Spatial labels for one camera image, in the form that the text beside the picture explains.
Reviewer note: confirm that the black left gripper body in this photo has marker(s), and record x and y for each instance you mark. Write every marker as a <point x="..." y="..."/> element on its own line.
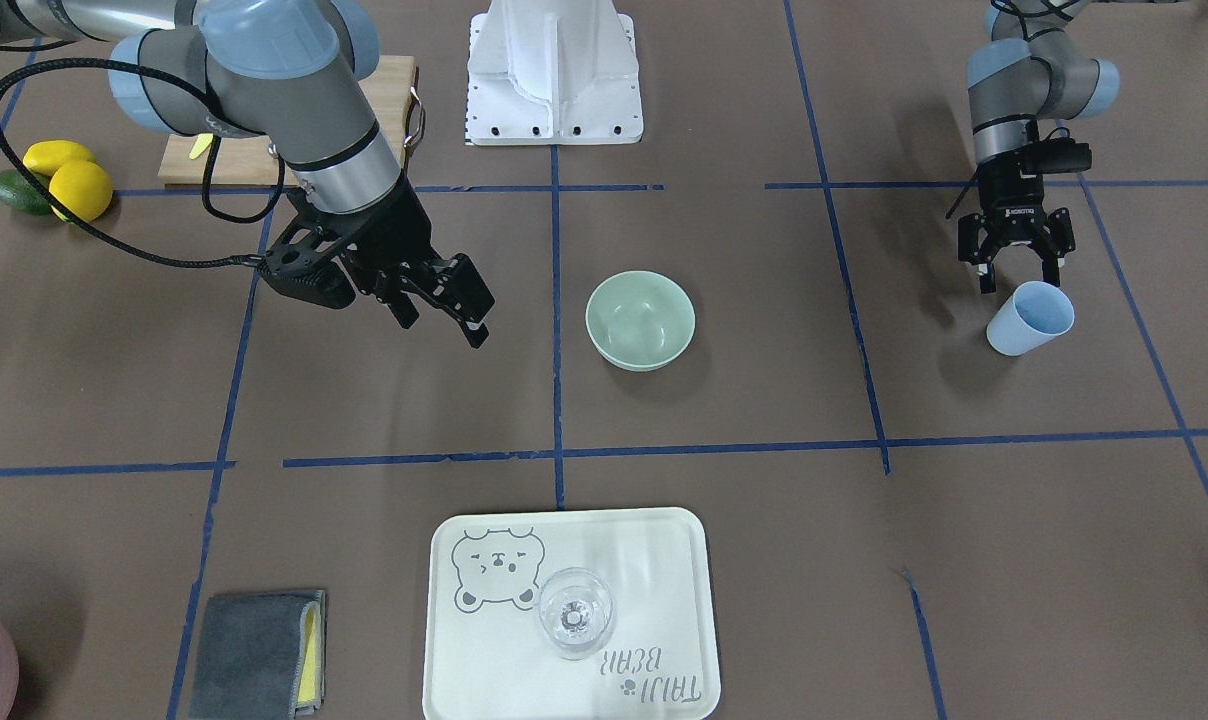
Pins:
<point x="1010" y="193"/>

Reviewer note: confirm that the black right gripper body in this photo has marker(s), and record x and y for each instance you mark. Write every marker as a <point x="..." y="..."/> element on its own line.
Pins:
<point x="396" y="233"/>

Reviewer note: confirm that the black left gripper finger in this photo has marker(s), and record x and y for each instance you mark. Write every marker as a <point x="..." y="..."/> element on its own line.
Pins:
<point x="1051" y="261"/>
<point x="987" y="283"/>

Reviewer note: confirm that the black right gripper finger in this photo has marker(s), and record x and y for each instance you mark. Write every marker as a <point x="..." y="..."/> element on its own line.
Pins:
<point x="391" y="295"/>
<point x="456" y="287"/>

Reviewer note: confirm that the light blue plastic cup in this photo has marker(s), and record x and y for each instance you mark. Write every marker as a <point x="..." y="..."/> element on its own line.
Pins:
<point x="1034" y="314"/>

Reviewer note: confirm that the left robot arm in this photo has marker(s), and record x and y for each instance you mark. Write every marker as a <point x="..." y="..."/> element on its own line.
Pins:
<point x="1030" y="71"/>

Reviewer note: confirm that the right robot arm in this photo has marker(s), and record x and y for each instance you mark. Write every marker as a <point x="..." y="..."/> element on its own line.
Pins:
<point x="289" y="71"/>

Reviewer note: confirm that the green ceramic bowl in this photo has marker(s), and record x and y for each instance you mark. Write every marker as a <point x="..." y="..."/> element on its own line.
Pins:
<point x="640" y="321"/>

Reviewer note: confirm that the wooden cutting board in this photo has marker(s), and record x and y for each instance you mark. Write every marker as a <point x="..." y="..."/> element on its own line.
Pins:
<point x="390" y="91"/>

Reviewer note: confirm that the yellow lemon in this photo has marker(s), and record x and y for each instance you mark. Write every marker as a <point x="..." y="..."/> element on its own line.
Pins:
<point x="84" y="188"/>
<point x="46" y="157"/>

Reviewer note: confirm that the clear wine glass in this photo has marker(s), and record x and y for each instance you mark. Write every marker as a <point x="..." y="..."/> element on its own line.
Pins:
<point x="576" y="612"/>

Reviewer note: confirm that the cream bear serving tray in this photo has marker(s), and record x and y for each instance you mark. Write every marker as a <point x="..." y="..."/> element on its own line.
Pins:
<point x="485" y="657"/>

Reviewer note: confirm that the grey yellow folded cloth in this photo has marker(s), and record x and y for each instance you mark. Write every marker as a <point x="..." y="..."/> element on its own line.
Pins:
<point x="261" y="655"/>

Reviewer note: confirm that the green avocado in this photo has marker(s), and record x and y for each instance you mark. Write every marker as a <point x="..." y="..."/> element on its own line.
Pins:
<point x="19" y="194"/>

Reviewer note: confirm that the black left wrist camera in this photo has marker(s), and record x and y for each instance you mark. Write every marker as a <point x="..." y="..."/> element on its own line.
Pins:
<point x="1052" y="156"/>

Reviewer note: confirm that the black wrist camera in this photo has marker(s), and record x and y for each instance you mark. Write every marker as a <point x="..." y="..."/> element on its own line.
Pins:
<point x="1052" y="156"/>
<point x="298" y="267"/>

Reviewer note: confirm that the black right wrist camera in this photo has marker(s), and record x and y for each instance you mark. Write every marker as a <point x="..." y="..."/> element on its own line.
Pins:
<point x="298" y="267"/>

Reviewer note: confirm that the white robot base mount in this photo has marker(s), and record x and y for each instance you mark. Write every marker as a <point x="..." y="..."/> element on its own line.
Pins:
<point x="553" y="73"/>

